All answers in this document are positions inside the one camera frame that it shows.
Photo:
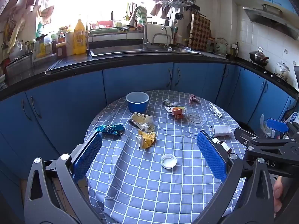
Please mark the yellow wrapper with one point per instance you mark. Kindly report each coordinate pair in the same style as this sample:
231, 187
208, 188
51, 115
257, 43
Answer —
147, 140

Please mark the brown jar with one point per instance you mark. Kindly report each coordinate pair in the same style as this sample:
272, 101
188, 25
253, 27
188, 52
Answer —
60, 50

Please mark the grey trash can with liner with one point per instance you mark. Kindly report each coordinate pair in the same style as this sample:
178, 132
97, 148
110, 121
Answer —
263, 123

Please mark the checkered wooden cutting board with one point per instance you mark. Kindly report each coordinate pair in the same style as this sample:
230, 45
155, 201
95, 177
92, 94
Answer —
199, 32

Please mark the tall steel faucet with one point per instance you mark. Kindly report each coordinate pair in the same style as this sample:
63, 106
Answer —
145, 37

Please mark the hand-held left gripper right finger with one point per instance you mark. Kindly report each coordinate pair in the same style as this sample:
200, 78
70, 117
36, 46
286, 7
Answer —
210, 156

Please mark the small steel faucet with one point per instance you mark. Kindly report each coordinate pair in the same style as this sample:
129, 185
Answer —
166, 37

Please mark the black kitchen countertop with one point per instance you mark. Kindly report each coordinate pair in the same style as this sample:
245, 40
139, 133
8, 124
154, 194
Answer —
70, 63

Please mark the pink crumpled wrapper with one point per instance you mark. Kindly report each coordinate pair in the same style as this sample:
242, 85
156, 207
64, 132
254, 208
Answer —
193, 99

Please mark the steel kitchen sink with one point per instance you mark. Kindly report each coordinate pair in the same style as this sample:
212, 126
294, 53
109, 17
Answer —
130, 50

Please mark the small brown bottle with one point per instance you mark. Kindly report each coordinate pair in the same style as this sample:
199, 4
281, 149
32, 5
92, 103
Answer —
223, 145

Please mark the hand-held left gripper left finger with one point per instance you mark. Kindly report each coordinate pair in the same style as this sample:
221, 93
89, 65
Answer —
86, 156

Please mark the yellow plastic bottle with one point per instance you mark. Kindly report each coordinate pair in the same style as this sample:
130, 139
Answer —
80, 39

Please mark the pale yellow snack packet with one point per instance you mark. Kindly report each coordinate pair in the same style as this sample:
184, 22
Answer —
141, 120

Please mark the green drainer tray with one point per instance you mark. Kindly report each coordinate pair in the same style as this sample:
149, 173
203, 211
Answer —
107, 30

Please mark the white blue plastic bag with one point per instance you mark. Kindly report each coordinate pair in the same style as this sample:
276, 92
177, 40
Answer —
295, 117

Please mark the person's right hand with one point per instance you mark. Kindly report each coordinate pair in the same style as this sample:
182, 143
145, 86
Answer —
278, 191

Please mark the black gas stove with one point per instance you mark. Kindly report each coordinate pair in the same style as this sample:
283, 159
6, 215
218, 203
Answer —
271, 73

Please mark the teal foil wrapper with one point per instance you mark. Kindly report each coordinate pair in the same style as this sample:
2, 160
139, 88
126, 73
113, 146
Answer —
109, 130

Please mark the clear plastic lid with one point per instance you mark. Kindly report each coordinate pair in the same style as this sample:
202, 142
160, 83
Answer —
196, 119

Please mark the pale green kettle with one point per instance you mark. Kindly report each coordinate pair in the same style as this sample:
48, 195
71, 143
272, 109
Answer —
222, 46

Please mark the small green wrapper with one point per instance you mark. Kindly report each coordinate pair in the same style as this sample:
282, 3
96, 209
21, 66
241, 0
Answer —
169, 102

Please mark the dark oil bottle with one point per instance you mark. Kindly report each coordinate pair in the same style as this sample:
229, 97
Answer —
234, 50

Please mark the white striped wrapper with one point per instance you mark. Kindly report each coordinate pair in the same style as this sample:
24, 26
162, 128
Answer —
215, 110

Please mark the white paper carton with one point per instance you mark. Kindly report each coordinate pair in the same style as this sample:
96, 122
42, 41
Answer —
222, 130

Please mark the white ceramic pot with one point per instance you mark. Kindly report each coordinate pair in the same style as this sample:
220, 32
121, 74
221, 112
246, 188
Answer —
282, 71

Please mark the steel range hood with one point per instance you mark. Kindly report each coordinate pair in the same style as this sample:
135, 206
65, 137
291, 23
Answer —
268, 17

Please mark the wok with lid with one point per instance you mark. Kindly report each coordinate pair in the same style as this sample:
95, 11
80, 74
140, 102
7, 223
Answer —
258, 57

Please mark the white round lid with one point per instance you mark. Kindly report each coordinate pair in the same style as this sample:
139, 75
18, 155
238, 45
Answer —
168, 161

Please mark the green striped cloth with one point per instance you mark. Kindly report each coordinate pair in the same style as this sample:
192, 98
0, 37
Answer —
142, 16

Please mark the blue plastic cup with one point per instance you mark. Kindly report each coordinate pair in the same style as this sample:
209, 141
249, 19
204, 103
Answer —
137, 102

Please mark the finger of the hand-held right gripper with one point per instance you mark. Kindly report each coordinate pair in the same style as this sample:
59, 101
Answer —
276, 124
245, 134

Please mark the white plastic board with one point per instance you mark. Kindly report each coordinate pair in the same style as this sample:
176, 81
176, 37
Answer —
156, 29

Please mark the blue kitchen base cabinets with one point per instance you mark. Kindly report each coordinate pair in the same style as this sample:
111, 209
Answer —
70, 98

